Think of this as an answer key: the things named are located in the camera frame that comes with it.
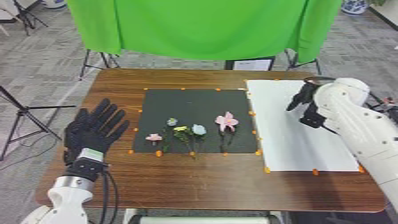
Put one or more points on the pale grey bar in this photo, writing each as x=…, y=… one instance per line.
x=205, y=220

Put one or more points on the large pink flower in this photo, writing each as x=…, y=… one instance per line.
x=227, y=121

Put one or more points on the small pink flower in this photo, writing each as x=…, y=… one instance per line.
x=154, y=137

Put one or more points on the black framed white sign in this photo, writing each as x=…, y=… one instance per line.
x=251, y=64

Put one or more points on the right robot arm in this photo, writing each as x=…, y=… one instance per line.
x=362, y=133

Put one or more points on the blue and white vase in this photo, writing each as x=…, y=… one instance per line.
x=355, y=6

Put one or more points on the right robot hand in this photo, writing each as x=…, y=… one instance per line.
x=303, y=95

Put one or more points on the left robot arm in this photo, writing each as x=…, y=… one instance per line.
x=72, y=196

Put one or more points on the yellow flower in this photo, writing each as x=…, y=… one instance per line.
x=180, y=128

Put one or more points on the black backdrop stand leg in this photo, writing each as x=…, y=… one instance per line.
x=90, y=63
x=308, y=63

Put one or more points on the small blue flower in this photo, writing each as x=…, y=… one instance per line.
x=171, y=121

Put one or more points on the white sheet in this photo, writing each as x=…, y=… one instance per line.
x=296, y=133

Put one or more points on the dark mat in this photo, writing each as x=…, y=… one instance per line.
x=196, y=106

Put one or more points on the pale blue flower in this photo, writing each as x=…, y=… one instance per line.
x=200, y=129

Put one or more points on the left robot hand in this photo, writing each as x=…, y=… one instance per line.
x=92, y=131

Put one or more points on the black tripod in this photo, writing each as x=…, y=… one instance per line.
x=24, y=115

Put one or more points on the black light stand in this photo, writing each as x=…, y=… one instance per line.
x=28, y=13

